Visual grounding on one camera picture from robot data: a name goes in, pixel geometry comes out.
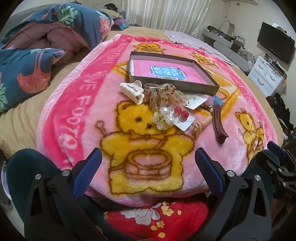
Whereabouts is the small white earring card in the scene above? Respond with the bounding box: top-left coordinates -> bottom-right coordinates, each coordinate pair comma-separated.
185,94 -> 207,110

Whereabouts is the white air conditioner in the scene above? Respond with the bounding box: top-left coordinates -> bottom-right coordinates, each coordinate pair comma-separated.
228,0 -> 259,6

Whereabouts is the dark clothes pile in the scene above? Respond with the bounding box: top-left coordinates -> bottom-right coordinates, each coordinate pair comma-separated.
266,93 -> 296,139

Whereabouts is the red floral cloth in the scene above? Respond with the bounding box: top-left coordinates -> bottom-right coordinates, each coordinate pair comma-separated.
104,201 -> 210,241

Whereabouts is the white curtain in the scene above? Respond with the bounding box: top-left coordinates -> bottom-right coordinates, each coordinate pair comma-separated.
125,0 -> 212,39

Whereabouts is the brown banana hair clip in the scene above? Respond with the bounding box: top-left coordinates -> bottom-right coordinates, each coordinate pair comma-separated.
211,105 -> 229,144

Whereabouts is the white drawer cabinet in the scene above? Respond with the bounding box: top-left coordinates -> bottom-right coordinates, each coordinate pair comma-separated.
248,56 -> 287,97

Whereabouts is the beige coil hair tie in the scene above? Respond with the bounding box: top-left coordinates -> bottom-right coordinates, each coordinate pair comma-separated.
192,115 -> 213,137

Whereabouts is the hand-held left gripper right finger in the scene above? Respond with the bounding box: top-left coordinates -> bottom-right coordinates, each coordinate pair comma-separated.
194,148 -> 272,241

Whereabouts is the purple striped cloth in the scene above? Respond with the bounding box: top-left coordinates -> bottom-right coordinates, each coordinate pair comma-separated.
113,19 -> 129,31

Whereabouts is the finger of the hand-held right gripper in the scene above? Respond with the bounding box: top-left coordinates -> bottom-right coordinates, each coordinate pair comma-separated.
255,150 -> 282,174
267,141 -> 289,163

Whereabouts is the blue floral quilt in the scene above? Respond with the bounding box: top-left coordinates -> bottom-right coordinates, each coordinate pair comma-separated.
0,3 -> 114,112

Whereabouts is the red bead earrings card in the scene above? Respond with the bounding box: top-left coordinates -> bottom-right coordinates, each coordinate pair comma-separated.
170,105 -> 196,133

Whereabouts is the pearl bow hair clip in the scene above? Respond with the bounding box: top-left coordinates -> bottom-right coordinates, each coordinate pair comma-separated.
151,106 -> 176,131

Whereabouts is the pink bear print blanket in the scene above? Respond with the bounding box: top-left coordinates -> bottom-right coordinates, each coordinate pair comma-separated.
36,34 -> 279,200

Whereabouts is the grey cluttered shelf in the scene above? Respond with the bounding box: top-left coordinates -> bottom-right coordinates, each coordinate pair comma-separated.
202,25 -> 253,73

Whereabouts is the shallow cardboard box pink base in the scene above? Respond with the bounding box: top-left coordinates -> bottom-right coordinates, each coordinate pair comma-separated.
129,51 -> 220,95

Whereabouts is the lilac bed sheet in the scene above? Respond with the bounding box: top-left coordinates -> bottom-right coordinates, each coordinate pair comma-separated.
164,30 -> 232,65

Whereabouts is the white hair claw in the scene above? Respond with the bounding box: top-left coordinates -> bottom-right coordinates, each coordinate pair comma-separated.
120,80 -> 145,105

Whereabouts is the black flat screen monitor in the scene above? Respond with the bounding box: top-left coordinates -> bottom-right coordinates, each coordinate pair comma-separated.
257,22 -> 296,65

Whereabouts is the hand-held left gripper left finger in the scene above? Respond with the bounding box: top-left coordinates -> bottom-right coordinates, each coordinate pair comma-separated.
24,148 -> 103,241

